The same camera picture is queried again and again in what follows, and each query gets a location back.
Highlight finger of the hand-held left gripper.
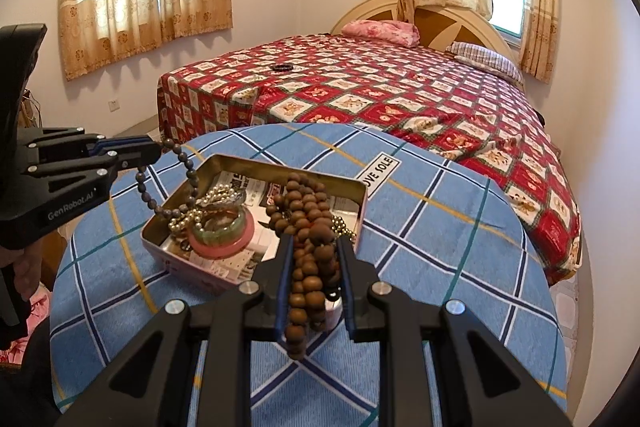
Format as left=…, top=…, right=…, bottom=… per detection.
left=26, top=141, right=163, bottom=194
left=20, top=126, right=152, bottom=156

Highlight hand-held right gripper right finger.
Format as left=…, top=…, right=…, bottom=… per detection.
left=334, top=237, right=573, bottom=427

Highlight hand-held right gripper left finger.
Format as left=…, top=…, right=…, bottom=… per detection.
left=52, top=234, right=296, bottom=427

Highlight brown wooden bead bracelet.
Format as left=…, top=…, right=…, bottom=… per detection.
left=265, top=173, right=346, bottom=360

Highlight grey bead bracelet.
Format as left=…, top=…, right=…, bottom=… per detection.
left=135, top=137, right=201, bottom=220

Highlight pink bangle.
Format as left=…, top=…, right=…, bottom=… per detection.
left=189, top=219, right=257, bottom=259

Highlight gold bead chain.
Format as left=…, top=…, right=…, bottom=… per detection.
left=330, top=214, right=357, bottom=245

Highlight green jade bangle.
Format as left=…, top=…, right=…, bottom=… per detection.
left=187, top=208, right=248, bottom=248

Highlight pearl necklace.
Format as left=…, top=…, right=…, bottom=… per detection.
left=167, top=186, right=246, bottom=235

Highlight pink tin box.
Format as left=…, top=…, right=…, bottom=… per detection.
left=141, top=153, right=369, bottom=333

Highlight person's left hand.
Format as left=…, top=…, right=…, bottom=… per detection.
left=13, top=245, right=46, bottom=305

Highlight printed paper sheet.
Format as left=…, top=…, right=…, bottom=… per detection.
left=200, top=172, right=361, bottom=280

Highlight white cloth label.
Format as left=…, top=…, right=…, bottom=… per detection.
left=361, top=153, right=403, bottom=188

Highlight pink floral cloth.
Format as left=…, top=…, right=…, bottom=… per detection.
left=0, top=292, right=51, bottom=364

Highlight red patchwork bed quilt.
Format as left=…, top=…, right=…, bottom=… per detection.
left=156, top=33, right=583, bottom=285

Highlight dark cloth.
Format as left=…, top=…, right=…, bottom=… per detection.
left=0, top=314, right=63, bottom=427

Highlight pink floral pillow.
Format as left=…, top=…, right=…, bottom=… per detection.
left=341, top=19, right=420, bottom=48

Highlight cream wooden headboard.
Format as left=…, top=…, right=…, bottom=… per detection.
left=330, top=0, right=523, bottom=78

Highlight striped pillow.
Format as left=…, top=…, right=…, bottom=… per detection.
left=445, top=42, right=523, bottom=82

